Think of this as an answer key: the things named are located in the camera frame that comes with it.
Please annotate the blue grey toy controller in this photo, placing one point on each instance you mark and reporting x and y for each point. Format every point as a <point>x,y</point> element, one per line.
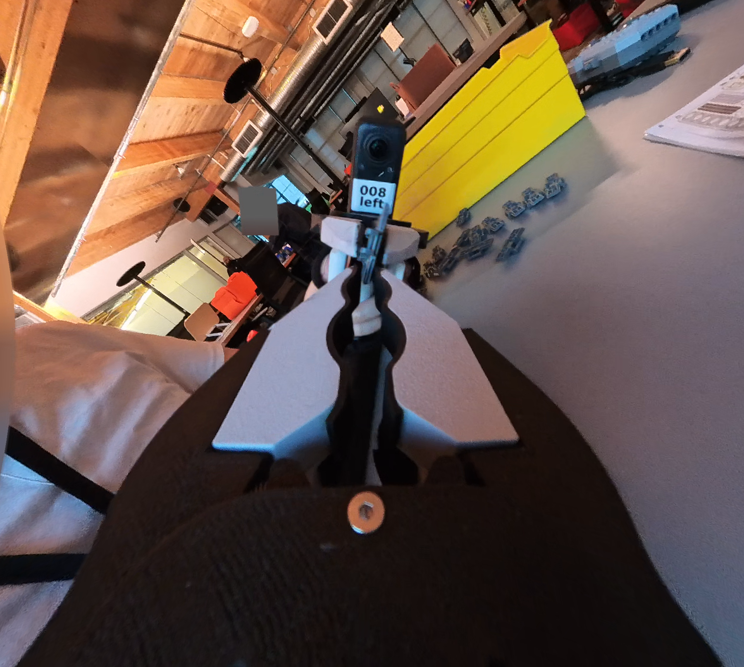
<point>628,45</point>

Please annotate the yellow plastic bin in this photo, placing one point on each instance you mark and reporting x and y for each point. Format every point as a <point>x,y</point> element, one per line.
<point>494,138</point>

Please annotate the light wooden chair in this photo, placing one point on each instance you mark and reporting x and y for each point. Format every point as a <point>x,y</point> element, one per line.
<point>203,324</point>

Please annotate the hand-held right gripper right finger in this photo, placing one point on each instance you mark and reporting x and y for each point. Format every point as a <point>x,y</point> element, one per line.
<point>453,388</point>

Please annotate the open instruction booklet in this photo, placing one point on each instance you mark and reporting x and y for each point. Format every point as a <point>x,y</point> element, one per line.
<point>703,120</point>

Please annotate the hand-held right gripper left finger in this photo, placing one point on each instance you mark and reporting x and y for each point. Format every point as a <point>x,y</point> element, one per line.
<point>279,388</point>

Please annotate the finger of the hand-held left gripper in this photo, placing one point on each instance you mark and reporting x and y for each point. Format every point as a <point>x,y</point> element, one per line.
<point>401,242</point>
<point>343,234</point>

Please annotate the row of grey track links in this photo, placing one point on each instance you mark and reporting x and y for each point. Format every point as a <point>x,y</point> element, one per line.
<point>476,240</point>

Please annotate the orange chair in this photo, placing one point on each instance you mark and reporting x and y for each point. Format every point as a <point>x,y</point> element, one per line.
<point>235,295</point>

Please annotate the grey desk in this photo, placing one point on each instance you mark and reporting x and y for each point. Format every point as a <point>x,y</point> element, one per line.
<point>610,330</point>

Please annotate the black round-base pole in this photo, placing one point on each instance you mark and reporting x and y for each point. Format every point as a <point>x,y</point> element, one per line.
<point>273,109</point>
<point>151,286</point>

